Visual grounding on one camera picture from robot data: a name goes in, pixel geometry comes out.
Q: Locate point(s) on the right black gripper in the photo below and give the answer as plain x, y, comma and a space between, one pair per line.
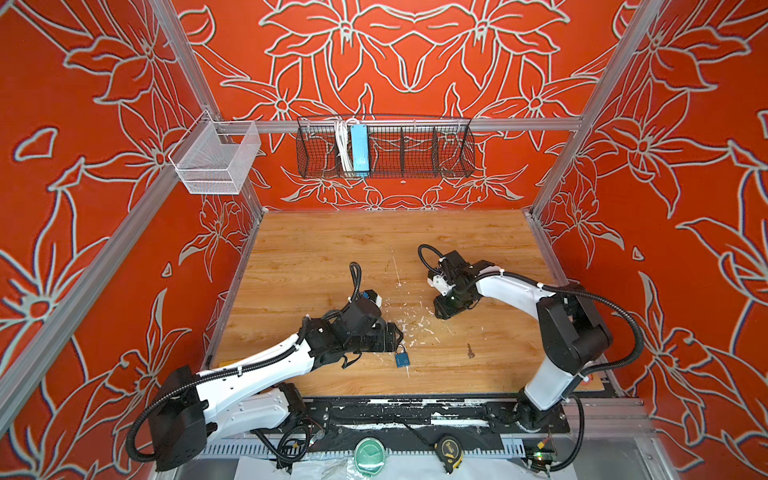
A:
442, 311

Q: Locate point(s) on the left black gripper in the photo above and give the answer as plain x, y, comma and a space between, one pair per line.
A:
392, 343

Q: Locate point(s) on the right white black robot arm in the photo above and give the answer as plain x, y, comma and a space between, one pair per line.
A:
574, 334

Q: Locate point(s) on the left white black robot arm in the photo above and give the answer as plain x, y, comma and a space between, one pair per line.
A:
256, 395

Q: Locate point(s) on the blue padlock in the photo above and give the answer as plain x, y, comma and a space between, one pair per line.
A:
402, 359

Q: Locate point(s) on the green tape roll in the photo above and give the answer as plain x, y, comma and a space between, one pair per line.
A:
369, 457

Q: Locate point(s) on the black yellow tape measure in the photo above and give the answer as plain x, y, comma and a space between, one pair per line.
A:
450, 452

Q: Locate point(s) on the light blue box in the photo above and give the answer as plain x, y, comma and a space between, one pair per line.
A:
360, 149

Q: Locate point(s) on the white mesh basket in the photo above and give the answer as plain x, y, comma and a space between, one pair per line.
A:
216, 157

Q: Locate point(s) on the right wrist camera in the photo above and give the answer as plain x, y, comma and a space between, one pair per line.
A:
440, 280

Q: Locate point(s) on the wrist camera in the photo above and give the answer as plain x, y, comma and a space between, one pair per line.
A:
373, 297
440, 280

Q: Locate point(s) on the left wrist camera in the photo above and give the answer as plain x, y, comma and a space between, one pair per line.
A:
373, 297

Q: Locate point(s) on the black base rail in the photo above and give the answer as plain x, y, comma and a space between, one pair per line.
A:
495, 413

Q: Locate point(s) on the black wire basket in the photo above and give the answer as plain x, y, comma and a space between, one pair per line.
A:
400, 146

